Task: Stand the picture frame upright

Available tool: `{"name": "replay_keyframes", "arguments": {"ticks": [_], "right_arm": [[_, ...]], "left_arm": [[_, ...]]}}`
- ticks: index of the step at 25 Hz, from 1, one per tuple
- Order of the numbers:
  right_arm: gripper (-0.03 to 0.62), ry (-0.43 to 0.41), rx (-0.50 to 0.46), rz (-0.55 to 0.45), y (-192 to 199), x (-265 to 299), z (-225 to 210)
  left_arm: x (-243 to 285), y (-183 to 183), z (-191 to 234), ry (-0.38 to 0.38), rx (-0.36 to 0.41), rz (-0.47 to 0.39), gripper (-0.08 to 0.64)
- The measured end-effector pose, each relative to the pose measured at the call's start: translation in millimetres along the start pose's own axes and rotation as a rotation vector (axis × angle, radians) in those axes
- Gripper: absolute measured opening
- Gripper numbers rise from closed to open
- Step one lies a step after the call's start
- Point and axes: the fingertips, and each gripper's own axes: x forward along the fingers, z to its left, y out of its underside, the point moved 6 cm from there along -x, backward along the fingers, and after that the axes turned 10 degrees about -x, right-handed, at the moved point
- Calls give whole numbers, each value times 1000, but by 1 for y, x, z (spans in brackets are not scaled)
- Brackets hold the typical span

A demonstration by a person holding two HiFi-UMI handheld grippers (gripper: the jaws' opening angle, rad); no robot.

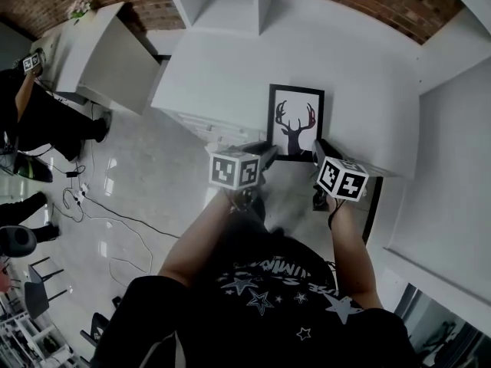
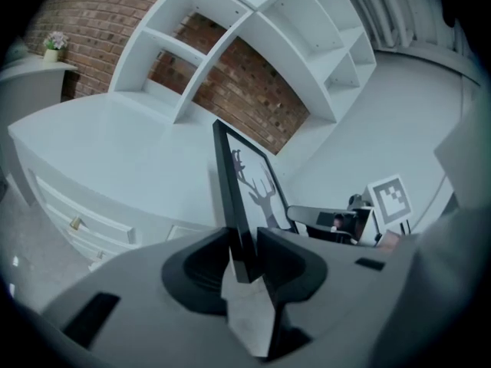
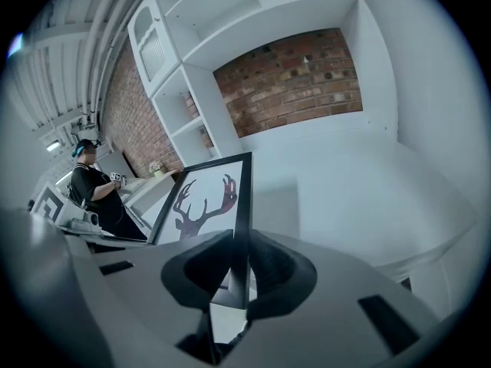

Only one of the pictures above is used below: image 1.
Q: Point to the white metal rack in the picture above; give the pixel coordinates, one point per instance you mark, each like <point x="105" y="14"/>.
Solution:
<point x="27" y="339"/>

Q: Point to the black four-legged chair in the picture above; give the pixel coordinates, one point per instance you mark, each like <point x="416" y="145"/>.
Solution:
<point x="38" y="290"/>

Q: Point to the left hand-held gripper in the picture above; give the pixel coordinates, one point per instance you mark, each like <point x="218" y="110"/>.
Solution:
<point x="230" y="171"/>

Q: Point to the person's left forearm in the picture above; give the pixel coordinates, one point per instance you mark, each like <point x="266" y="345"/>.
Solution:
<point x="203" y="244"/>

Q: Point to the green black bag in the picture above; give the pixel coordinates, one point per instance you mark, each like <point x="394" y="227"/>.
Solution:
<point x="32" y="169"/>

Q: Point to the person's right forearm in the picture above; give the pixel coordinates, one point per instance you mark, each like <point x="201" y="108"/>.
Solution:
<point x="353" y="255"/>

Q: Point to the black power adapter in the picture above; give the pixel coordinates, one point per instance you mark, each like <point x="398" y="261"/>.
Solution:
<point x="72" y="174"/>

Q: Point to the white shelf unit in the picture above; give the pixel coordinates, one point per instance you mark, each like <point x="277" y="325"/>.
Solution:
<point x="226" y="2"/>

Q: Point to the black framed glass panel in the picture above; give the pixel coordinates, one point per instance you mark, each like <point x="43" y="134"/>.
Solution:
<point x="449" y="332"/>

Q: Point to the framed deer antler picture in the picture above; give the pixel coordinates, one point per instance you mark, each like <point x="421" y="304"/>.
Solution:
<point x="297" y="121"/>

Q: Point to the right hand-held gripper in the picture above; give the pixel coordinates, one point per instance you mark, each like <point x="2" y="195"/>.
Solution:
<point x="343" y="180"/>

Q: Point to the white cabinet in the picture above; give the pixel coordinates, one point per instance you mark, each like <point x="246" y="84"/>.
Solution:
<point x="111" y="63"/>

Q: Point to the white power strip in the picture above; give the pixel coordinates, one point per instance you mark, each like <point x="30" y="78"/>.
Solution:
<point x="82" y="193"/>

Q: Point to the black round bin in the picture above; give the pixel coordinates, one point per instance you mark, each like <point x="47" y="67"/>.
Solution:
<point x="17" y="240"/>

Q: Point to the white desk with drawers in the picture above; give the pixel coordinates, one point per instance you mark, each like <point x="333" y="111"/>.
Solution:
<point x="230" y="71"/>

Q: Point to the person's black star t-shirt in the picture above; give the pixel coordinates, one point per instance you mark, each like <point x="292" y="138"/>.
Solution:
<point x="268" y="320"/>

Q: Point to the pink flower bouquet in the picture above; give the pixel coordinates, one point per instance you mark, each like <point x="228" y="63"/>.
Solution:
<point x="80" y="9"/>

